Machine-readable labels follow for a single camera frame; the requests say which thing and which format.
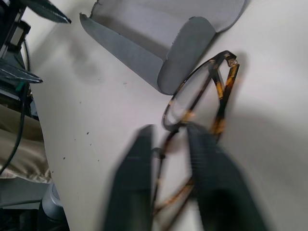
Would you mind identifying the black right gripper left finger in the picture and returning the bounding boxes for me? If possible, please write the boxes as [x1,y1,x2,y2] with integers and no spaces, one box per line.
[103,124,156,231]

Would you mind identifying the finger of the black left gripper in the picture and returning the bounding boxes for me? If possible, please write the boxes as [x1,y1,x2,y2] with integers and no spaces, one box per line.
[23,0,72,24]
[0,60,43,84]

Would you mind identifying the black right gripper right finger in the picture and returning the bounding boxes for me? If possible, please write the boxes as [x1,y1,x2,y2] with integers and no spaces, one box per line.
[186,125,268,231]

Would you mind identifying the tortoiseshell glasses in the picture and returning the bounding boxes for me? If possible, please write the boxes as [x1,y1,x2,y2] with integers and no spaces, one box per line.
[154,50,241,215]

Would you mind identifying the grey open glasses case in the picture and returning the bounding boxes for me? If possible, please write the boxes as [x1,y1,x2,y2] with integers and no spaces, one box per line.
[79,0,247,96]

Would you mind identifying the beige cloth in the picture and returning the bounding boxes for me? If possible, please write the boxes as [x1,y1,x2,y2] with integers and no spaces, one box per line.
[0,115,52,185]

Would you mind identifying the silver robot torso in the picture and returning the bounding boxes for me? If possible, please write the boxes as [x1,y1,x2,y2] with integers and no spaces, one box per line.
[41,182,65,218]

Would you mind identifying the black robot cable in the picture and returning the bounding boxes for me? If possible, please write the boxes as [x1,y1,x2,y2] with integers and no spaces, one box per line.
[0,38,31,174]

